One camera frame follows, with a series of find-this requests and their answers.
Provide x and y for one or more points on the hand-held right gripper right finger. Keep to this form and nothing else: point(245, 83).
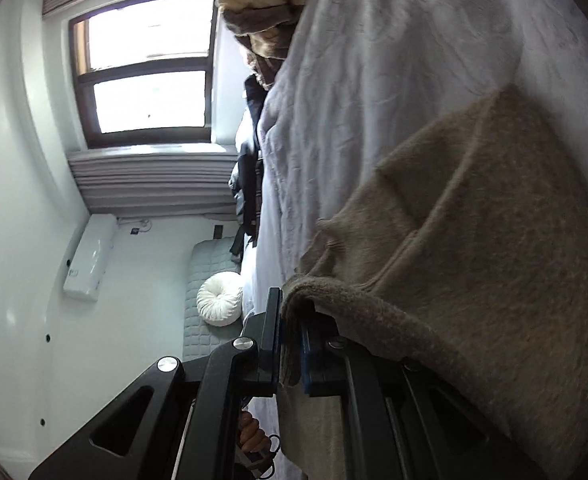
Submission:
point(306, 360)

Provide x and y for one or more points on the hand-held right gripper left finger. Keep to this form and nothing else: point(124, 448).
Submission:
point(269, 330)

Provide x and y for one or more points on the brown knit sweater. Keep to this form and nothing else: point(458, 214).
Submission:
point(474, 235)

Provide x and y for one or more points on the person's left hand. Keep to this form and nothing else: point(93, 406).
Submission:
point(251, 432)

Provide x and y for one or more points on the round white pleated pillow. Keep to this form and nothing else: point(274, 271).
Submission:
point(218, 300)

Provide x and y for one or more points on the grey quilted headboard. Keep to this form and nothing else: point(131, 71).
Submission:
point(198, 330)

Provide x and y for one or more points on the lavender fleece blanket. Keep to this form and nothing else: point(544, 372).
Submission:
point(274, 240)

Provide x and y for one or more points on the black jacket with striped trim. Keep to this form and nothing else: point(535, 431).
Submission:
point(246, 185)

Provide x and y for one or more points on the white air conditioner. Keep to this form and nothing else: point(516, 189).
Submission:
point(88, 260)

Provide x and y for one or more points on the black garment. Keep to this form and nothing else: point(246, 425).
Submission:
point(254, 100)

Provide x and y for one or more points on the dark framed window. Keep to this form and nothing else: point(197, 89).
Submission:
point(148, 100)

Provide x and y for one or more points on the tan striped garment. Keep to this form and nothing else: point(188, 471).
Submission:
point(274, 42)

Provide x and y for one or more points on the lavender embossed bed cover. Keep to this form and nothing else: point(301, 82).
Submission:
point(374, 60)

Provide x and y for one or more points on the dark brown garment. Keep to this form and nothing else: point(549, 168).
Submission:
point(259, 20)

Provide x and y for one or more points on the black wall socket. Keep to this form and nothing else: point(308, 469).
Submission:
point(218, 232)

